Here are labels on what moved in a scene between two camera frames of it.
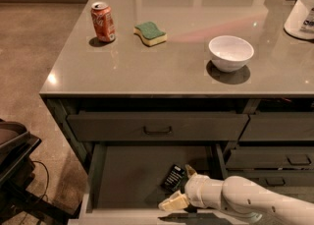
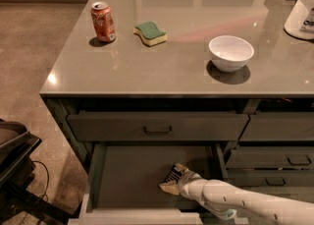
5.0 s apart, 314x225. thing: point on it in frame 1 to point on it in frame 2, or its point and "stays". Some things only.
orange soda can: x=103 y=22 stays
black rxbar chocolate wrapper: x=175 y=179 stays
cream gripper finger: x=175 y=202 to x=171 y=187
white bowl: x=231 y=53 stays
